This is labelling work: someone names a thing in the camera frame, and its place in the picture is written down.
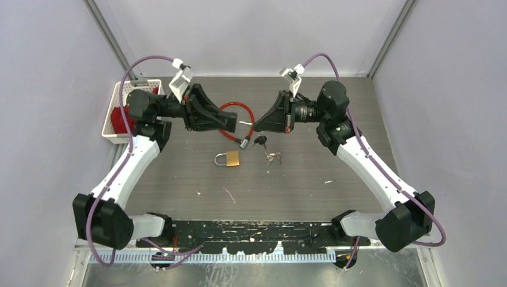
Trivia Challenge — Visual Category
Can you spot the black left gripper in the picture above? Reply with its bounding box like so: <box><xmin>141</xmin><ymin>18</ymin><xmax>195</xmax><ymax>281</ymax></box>
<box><xmin>155</xmin><ymin>84</ymin><xmax>229</xmax><ymax>132</ymax></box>

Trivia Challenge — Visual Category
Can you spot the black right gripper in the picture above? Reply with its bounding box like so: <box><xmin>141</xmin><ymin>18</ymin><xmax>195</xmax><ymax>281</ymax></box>
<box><xmin>253</xmin><ymin>90</ymin><xmax>328</xmax><ymax>134</ymax></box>

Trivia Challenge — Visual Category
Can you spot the black-headed key bunch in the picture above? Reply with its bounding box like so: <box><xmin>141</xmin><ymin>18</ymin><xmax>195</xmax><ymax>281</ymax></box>
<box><xmin>239</xmin><ymin>121</ymin><xmax>267</xmax><ymax>150</ymax></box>

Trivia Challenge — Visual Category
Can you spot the small silver key bunch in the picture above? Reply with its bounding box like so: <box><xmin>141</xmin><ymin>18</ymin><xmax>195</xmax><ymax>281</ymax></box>
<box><xmin>265</xmin><ymin>151</ymin><xmax>282</xmax><ymax>166</ymax></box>

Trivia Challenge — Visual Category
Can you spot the brass padlock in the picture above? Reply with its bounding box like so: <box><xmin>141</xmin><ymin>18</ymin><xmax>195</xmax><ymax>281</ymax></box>
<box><xmin>213</xmin><ymin>151</ymin><xmax>240</xmax><ymax>167</ymax></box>

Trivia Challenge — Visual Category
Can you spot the black Kaijing padlock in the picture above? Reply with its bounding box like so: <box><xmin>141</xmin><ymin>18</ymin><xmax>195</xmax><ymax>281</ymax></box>
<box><xmin>220</xmin><ymin>111</ymin><xmax>237</xmax><ymax>133</ymax></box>

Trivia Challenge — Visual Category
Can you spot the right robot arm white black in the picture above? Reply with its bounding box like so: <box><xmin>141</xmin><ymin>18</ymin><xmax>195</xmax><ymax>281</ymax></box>
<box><xmin>252</xmin><ymin>80</ymin><xmax>435</xmax><ymax>252</ymax></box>

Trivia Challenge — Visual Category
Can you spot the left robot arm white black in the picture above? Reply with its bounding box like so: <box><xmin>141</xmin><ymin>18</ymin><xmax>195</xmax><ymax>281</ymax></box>
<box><xmin>72</xmin><ymin>84</ymin><xmax>237</xmax><ymax>250</ymax></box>

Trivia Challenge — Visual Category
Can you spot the red cloth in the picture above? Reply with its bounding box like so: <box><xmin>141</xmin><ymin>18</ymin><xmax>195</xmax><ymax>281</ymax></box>
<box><xmin>102</xmin><ymin>88</ymin><xmax>160</xmax><ymax>138</ymax></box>

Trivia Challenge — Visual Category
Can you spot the white plastic basket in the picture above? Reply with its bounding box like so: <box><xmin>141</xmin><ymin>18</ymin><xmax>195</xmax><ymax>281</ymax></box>
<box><xmin>101</xmin><ymin>79</ymin><xmax>163</xmax><ymax>145</ymax></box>

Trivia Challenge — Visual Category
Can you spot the red cable lock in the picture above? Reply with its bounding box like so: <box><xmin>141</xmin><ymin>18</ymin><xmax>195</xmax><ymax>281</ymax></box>
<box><xmin>218</xmin><ymin>102</ymin><xmax>256</xmax><ymax>151</ymax></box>

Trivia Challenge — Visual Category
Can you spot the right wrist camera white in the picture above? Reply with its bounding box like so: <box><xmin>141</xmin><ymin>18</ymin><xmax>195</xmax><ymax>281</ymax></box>
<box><xmin>279</xmin><ymin>64</ymin><xmax>305</xmax><ymax>97</ymax></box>

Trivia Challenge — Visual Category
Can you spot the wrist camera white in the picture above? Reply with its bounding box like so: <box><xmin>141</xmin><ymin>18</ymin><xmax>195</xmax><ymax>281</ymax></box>
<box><xmin>279</xmin><ymin>64</ymin><xmax>305</xmax><ymax>97</ymax></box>
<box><xmin>169</xmin><ymin>65</ymin><xmax>194</xmax><ymax>102</ymax></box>

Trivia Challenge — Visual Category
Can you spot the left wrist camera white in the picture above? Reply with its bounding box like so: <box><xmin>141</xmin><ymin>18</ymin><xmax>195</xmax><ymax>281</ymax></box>
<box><xmin>169</xmin><ymin>65</ymin><xmax>194</xmax><ymax>102</ymax></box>

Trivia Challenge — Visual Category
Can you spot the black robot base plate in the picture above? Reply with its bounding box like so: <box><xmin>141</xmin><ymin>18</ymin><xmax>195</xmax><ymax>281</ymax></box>
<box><xmin>151</xmin><ymin>221</ymin><xmax>355</xmax><ymax>255</ymax></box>

